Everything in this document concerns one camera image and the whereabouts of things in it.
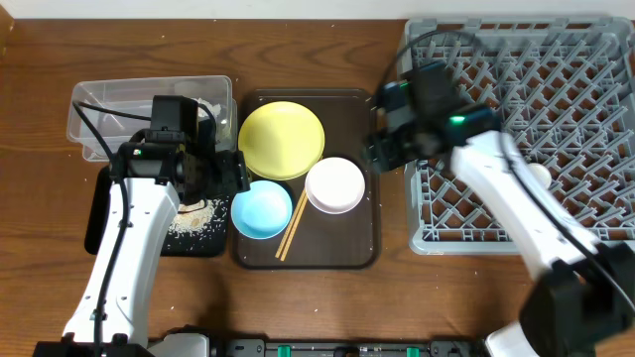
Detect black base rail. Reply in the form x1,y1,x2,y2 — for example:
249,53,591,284
209,335,489,357

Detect clear plastic bin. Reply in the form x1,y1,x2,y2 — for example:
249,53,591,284
66,75,237,163

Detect black waste tray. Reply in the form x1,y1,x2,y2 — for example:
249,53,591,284
84,167,229,258

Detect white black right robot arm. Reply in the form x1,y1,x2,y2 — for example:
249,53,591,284
365,104,634,356

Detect white green cup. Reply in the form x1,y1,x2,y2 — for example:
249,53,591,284
528,163,552,188

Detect rice leftovers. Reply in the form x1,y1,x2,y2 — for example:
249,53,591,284
168,198,228,238

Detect light blue bowl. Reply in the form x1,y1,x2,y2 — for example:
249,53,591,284
230,180,294,240

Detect pink bowl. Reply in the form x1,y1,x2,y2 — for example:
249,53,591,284
305,157,366,214

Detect dark brown serving tray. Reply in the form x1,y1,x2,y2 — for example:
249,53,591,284
231,88,381,271

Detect white tissue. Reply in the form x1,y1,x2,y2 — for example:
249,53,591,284
196,98,222,120

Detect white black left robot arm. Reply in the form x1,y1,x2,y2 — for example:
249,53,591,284
34,143,249,356

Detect yellow plate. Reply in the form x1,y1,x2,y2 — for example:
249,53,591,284
238,101,325,180

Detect grey dishwasher rack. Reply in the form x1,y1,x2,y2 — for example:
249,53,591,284
397,17,634,243

